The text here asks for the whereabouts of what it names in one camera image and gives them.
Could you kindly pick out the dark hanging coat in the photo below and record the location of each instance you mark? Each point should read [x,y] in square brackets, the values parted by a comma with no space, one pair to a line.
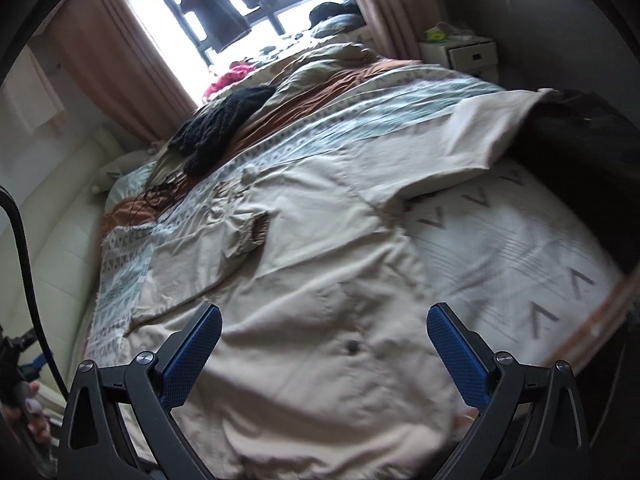
[210,5]

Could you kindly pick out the red cloth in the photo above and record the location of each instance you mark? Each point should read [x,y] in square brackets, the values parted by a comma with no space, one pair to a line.
[225,82]

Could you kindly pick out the white hanging cloth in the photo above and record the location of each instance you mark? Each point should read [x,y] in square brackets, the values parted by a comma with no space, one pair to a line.
[35,85]

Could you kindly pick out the dark pillows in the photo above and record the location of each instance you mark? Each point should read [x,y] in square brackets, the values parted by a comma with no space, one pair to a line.
[335,17]

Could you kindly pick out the white padded headboard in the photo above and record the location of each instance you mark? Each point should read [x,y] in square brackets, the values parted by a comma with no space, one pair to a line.
[55,240]

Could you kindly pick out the green item on nightstand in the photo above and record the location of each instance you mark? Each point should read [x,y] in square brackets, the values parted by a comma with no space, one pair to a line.
[440,34]

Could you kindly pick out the window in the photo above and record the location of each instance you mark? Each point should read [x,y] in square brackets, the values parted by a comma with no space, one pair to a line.
[150,25]

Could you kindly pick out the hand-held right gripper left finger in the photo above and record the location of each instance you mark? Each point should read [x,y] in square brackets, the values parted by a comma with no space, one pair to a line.
[192,360]

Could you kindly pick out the pink curtain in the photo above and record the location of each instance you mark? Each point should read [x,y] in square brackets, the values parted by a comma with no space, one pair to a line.
[125,60]
[395,5]

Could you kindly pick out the black bag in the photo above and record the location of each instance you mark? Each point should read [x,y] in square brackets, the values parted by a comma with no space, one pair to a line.
[575,150]

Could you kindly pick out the white pillow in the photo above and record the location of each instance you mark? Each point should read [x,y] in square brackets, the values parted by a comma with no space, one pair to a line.
[120,170]

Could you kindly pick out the patterned blanket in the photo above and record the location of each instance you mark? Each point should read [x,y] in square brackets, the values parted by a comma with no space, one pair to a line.
[500,240]

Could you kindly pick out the brown and beige duvet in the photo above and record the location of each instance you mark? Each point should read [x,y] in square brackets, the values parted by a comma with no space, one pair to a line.
[325,67]

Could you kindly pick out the person's left hand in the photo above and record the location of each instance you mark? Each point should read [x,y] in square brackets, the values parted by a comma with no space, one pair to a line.
[35,422]

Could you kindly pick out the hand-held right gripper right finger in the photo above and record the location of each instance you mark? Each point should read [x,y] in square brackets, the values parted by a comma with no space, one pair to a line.
[460,360]

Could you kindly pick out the brown bed edge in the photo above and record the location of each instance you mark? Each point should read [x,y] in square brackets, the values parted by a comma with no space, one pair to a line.
[600,320]

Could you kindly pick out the black knitted garment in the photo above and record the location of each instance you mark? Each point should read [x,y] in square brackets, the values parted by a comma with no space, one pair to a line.
[215,125]

